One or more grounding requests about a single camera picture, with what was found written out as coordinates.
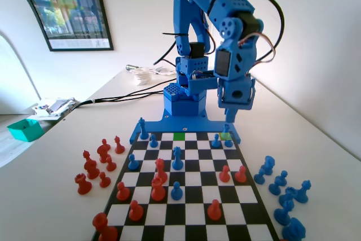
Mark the small blue crowned chess piece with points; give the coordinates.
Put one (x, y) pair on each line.
(225, 130)

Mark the green open box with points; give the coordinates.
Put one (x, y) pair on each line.
(28, 132)

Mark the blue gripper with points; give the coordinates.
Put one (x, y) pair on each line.
(236, 94)

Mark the small metal cylinder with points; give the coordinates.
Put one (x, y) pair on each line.
(130, 67)

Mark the red piece corner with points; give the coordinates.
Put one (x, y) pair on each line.
(105, 229)

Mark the red chess pawn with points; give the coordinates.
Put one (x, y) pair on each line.
(122, 193)
(241, 176)
(104, 181)
(224, 176)
(214, 212)
(135, 212)
(110, 165)

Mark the tall blue king piece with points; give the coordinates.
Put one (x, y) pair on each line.
(144, 132)

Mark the blue rook chess piece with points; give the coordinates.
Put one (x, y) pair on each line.
(287, 194)

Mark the framed map poster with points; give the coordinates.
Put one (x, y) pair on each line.
(70, 12)

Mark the blue queen chess piece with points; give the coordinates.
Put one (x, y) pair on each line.
(177, 162)

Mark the loose white papers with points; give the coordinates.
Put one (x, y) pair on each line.
(162, 70)

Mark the pile of papers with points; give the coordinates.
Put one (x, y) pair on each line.
(56, 105)

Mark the red rook chess piece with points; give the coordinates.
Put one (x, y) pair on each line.
(158, 191)
(83, 186)

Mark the black and white chessboard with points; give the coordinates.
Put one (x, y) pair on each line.
(194, 173)

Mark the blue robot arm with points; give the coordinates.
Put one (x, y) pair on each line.
(180, 12)

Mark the stack of white items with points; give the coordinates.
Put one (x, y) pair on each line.
(142, 77)

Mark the large blue chess piece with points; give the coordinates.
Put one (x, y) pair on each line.
(294, 229)

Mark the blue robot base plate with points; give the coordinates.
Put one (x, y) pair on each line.
(197, 126)

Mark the white arched panel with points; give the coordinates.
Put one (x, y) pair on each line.
(17, 54)

